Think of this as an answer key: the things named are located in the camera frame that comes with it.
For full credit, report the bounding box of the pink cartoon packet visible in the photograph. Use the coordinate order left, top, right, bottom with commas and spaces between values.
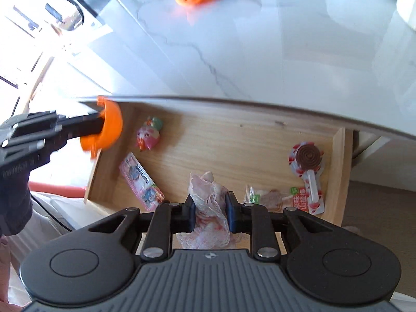
119, 152, 165, 212

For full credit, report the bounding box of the wooden drawer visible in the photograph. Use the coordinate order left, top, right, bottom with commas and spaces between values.
84, 99, 354, 257

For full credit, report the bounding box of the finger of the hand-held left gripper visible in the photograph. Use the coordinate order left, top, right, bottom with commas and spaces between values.
0, 110, 105, 144
0, 127, 104, 180

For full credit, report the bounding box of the brown spiral lollipop packet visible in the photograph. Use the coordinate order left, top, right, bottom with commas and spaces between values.
289, 141, 326, 216

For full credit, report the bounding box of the person's pale pink clothing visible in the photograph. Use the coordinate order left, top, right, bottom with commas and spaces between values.
0, 234, 23, 312

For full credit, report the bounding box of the red padded bar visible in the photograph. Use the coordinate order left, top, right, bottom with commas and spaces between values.
29, 181, 86, 199

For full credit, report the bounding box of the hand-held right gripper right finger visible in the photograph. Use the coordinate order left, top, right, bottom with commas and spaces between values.
225, 191, 329, 262

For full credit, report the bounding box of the wrapped brown disc snack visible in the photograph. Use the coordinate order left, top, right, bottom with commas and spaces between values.
245, 185, 294, 212

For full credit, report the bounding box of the pink figure toy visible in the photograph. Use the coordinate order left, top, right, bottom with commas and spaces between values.
136, 116, 164, 152

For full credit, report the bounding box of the pink white lace cloth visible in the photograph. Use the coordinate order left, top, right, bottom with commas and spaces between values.
177, 171, 232, 250

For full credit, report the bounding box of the black cable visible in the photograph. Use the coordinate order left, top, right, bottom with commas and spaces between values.
32, 198, 79, 232

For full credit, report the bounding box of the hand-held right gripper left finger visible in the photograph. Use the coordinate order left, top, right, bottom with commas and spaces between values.
88, 193, 197, 262

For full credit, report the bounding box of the person's left hand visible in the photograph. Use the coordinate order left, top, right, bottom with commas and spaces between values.
0, 172, 34, 236

